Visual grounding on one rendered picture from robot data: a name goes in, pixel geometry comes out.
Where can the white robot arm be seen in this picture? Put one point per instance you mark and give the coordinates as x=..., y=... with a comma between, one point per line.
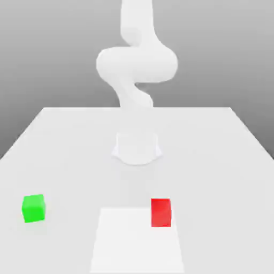
x=137, y=64

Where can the small red cube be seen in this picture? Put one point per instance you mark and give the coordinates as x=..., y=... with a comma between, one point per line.
x=161, y=212

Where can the small green cube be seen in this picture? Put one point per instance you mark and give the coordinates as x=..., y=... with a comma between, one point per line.
x=33, y=208

